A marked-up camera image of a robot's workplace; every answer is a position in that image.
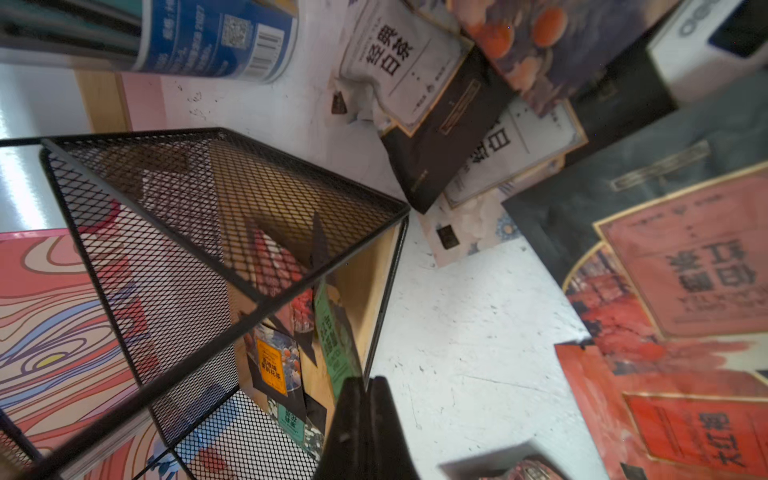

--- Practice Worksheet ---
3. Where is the red tea bag shelf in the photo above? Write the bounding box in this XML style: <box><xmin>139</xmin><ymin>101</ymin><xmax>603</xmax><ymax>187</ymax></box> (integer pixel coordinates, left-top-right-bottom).
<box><xmin>555</xmin><ymin>344</ymin><xmax>767</xmax><ymax>479</ymax></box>
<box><xmin>250</xmin><ymin>228</ymin><xmax>315</xmax><ymax>335</ymax></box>

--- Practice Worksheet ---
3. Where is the white patterned tea bag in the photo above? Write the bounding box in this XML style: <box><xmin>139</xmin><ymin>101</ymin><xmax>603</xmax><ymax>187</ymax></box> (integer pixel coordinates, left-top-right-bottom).
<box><xmin>331</xmin><ymin>0</ymin><xmax>517</xmax><ymax>215</ymax></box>

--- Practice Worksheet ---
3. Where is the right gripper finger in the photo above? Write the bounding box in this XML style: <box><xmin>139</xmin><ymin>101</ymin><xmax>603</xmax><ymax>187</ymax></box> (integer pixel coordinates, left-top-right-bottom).
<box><xmin>313</xmin><ymin>376</ymin><xmax>419</xmax><ymax>479</ymax></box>

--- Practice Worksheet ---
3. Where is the black wire two-tier shelf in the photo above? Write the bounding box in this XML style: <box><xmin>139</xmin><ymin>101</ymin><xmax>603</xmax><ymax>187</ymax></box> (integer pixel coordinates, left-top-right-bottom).
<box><xmin>1</xmin><ymin>128</ymin><xmax>409</xmax><ymax>479</ymax></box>

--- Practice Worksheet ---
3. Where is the blue lid pen jar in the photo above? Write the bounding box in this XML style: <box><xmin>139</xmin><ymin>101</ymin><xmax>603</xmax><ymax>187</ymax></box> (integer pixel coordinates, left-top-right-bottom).
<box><xmin>1</xmin><ymin>0</ymin><xmax>299</xmax><ymax>83</ymax></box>

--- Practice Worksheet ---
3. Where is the orange tea bag lower shelf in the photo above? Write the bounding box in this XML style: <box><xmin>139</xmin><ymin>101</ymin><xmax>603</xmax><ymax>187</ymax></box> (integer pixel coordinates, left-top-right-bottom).
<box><xmin>243</xmin><ymin>325</ymin><xmax>306</xmax><ymax>421</ymax></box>

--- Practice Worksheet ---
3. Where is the dark orange label tea bag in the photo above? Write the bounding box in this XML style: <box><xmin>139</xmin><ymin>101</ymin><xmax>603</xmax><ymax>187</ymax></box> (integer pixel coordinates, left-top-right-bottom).
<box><xmin>446</xmin><ymin>0</ymin><xmax>677</xmax><ymax>117</ymax></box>

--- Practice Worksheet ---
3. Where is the green tea bag lower shelf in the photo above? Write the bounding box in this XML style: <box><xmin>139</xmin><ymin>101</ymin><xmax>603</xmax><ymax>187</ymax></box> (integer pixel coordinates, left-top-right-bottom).
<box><xmin>313</xmin><ymin>280</ymin><xmax>362</xmax><ymax>401</ymax></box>

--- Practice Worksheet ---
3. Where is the white calculator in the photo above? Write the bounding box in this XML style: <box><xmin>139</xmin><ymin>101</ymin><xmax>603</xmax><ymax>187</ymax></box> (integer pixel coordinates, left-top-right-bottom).
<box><xmin>647</xmin><ymin>0</ymin><xmax>767</xmax><ymax>105</ymax></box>

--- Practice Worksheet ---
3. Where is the red black tea bag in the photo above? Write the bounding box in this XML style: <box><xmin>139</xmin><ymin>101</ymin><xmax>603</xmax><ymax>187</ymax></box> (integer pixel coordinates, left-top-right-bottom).
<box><xmin>439</xmin><ymin>441</ymin><xmax>568</xmax><ymax>479</ymax></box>

